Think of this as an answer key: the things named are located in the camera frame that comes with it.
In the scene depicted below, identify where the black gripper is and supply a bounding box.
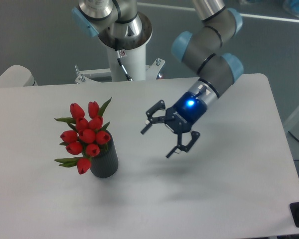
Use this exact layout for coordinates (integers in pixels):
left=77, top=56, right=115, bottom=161
left=141, top=92, right=207, bottom=158

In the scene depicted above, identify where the red tulip bouquet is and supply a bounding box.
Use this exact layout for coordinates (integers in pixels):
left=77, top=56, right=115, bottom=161
left=54, top=99, right=112, bottom=174

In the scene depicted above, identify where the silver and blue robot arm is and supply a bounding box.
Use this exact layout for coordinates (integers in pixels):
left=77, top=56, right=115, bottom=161
left=72, top=0, right=244, bottom=152

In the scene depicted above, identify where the black ribbed vase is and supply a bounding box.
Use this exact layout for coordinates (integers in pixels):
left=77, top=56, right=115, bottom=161
left=90, top=131, right=119, bottom=178

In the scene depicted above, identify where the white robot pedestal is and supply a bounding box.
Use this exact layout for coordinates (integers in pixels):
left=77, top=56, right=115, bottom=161
left=75, top=12, right=165, bottom=84

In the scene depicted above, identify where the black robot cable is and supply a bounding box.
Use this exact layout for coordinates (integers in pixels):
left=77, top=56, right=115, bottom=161
left=111, top=0, right=135, bottom=82

